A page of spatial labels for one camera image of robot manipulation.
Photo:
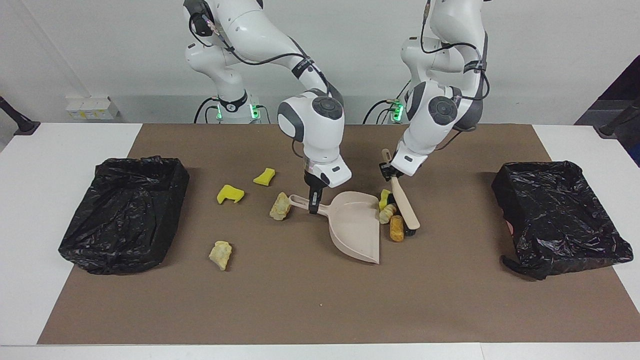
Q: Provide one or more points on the orange sponge block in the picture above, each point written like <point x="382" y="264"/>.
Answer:
<point x="396" y="229"/>

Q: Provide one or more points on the black clamp stand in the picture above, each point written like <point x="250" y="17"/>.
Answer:
<point x="22" y="125"/>
<point x="617" y="120"/>

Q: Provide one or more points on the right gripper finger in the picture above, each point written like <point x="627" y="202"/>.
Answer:
<point x="315" y="202"/>

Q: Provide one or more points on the beige plastic dustpan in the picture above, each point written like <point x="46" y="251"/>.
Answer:
<point x="355" y="230"/>

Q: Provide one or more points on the small curved yellow sponge piece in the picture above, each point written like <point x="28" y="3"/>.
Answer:
<point x="264" y="177"/>

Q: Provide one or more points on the yellow and green sponge piece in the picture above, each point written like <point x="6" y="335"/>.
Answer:
<point x="383" y="200"/>

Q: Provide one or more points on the white power strip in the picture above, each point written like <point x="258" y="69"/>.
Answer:
<point x="92" y="107"/>

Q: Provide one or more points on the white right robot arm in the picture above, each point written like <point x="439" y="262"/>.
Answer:
<point x="315" y="130"/>

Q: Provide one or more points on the brown table mat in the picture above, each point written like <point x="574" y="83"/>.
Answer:
<point x="350" y="320"/>

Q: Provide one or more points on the dark blue panel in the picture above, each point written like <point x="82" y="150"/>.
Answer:
<point x="625" y="80"/>

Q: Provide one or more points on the small beige sponge chunk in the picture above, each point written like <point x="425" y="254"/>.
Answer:
<point x="386" y="214"/>

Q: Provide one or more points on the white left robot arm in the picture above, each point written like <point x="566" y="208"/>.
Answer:
<point x="425" y="140"/>

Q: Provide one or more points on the beige hand brush black bristles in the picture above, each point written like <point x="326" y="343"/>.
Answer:
<point x="406" y="205"/>

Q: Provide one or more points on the bin lined with black bag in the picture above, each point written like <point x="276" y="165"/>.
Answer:
<point x="560" y="220"/>
<point x="125" y="220"/>

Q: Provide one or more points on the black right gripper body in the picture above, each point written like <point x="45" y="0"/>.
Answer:
<point x="314" y="187"/>

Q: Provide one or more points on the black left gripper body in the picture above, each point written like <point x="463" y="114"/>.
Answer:
<point x="388" y="166"/>

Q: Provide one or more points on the notched yellow sponge piece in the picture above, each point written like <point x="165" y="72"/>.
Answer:
<point x="229" y="193"/>

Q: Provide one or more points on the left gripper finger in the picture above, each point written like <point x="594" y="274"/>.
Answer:
<point x="394" y="176"/>

